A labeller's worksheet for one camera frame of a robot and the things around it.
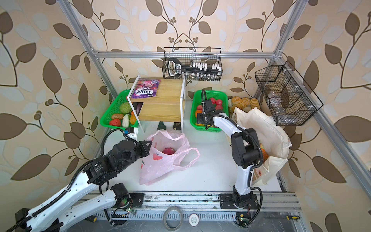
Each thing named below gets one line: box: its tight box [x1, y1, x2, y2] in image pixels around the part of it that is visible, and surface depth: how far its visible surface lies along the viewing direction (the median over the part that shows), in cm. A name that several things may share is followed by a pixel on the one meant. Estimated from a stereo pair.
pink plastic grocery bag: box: [139, 130, 201, 186], surface depth 71 cm
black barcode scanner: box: [167, 58, 183, 79], surface depth 86 cm
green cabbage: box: [119, 101, 132, 115], surface depth 107 cm
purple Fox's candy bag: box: [131, 78, 162, 99], surface depth 80 cm
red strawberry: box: [109, 118, 121, 127], surface depth 101 cm
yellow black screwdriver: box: [285, 215, 300, 222], surface depth 71 cm
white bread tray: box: [228, 96, 261, 118], surface depth 118 cm
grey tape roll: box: [163, 206, 183, 231], surface depth 72 cm
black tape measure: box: [172, 121, 182, 131], surface depth 104 cm
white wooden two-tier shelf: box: [127, 74, 186, 133], surface depth 82 cm
